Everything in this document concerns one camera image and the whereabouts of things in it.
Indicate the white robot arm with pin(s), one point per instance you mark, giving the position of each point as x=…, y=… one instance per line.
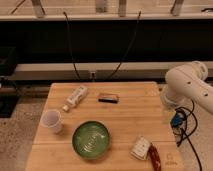
x=188, y=81

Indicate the brown and black eraser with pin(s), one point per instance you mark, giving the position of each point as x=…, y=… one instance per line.
x=109, y=98

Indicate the white plastic bottle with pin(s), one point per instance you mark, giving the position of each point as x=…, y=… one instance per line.
x=75, y=98

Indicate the green ceramic bowl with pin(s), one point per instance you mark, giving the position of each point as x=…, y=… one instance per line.
x=91, y=140

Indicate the translucent plastic cup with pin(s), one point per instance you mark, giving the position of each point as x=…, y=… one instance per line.
x=51, y=119

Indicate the white small box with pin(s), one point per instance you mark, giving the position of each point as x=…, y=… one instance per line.
x=140, y=148

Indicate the blue device on floor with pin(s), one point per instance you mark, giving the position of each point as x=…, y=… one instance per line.
x=177, y=120

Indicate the wall power outlet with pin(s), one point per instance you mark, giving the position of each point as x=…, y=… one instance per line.
x=92, y=75

